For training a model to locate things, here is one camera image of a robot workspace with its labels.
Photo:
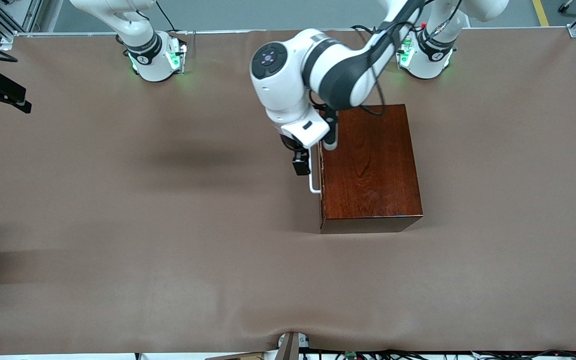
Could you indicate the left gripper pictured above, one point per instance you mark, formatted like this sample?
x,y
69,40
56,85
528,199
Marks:
x,y
290,144

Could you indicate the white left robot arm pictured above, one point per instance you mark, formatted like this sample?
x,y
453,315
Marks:
x,y
278,95

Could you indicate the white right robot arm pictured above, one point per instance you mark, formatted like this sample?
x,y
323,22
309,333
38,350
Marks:
x,y
148,60

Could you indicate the dark wooden drawer cabinet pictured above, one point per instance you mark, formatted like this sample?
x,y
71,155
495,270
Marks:
x,y
368,175

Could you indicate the brown table cover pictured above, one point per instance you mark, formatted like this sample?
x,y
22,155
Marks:
x,y
218,275

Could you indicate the black caster wheel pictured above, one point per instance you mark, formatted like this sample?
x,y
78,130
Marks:
x,y
566,6

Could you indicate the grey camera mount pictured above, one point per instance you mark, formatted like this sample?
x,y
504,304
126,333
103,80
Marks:
x,y
290,347

